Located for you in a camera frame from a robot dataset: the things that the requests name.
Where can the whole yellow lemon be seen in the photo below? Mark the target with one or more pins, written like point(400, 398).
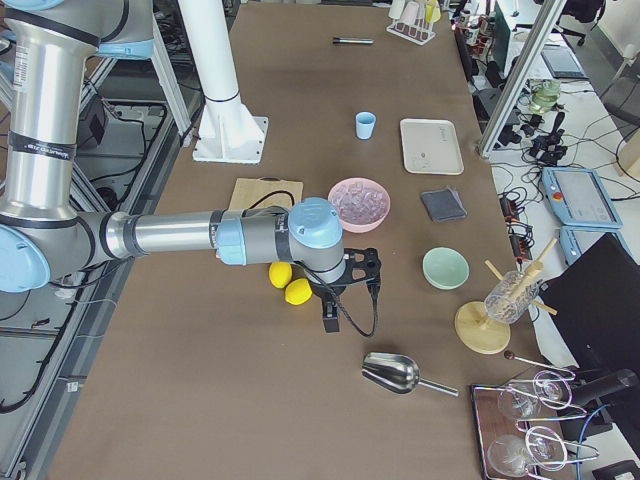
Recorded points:
point(298, 292)
point(280, 274)

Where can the mint green bowl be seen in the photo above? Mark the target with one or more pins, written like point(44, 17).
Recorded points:
point(445, 268)

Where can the white cup rack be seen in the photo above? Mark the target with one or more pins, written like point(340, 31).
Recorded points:
point(419, 36)

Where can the wine glass rack tray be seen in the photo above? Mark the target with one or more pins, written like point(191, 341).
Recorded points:
point(518, 425)

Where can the pink plastic bowl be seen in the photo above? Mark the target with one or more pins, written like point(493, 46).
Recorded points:
point(367, 227)

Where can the clear textured glass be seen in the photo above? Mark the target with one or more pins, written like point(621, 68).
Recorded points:
point(511, 297)

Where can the blue teach pendant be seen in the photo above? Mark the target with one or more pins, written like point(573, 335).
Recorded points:
point(575, 241)
point(578, 198)

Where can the steel muddler black tip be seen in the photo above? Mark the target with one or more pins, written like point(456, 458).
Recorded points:
point(352, 41)

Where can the cream rabbit tray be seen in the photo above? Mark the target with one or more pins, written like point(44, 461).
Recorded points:
point(430, 147)

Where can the pink plastic cup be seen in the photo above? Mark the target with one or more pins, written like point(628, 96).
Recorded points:
point(412, 14)

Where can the yellow plastic cup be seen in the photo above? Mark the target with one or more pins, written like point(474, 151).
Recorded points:
point(432, 11)

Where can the wooden cutting board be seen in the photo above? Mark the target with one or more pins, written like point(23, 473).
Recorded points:
point(265, 192)

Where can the steel ice scoop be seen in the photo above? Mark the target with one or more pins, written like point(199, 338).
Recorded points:
point(398, 373)

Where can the grey folded cloth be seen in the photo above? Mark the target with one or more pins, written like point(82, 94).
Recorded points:
point(443, 205)

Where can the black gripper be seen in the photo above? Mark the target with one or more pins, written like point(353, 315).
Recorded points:
point(324, 292)

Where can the light blue plastic cup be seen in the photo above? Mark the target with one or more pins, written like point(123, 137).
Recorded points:
point(365, 123)

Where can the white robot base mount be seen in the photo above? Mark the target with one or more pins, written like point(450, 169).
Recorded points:
point(228, 132)

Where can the wooden cup stand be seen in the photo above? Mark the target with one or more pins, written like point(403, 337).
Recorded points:
point(484, 326)

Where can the clear ice cube pile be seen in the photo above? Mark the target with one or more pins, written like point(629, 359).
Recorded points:
point(359, 204)

